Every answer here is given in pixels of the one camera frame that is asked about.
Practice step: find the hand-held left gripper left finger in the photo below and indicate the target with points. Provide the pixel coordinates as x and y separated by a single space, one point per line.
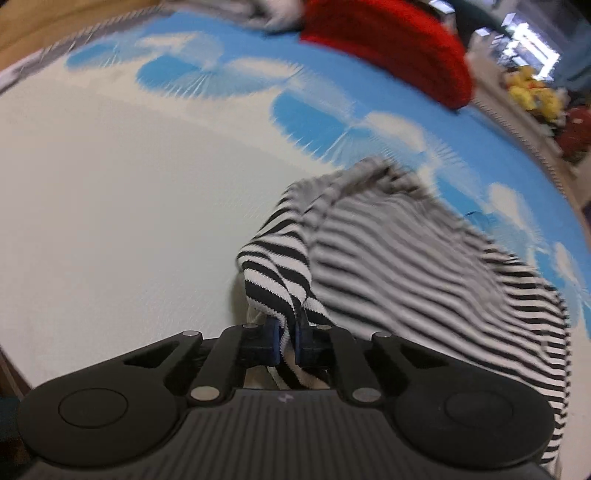
273 344

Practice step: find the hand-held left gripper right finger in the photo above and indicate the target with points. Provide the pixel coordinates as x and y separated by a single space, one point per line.
300 345

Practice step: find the black white striped shirt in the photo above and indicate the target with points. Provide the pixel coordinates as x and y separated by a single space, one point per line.
397 277

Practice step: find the blue white patterned blanket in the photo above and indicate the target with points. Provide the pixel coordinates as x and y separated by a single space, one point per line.
115 221

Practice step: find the red knitted cloth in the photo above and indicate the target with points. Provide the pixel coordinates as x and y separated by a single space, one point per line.
392 41

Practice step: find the yellow plush toys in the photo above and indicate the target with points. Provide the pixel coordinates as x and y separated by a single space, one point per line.
535 94

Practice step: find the dark red box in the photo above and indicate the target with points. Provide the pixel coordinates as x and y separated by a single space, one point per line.
577 134

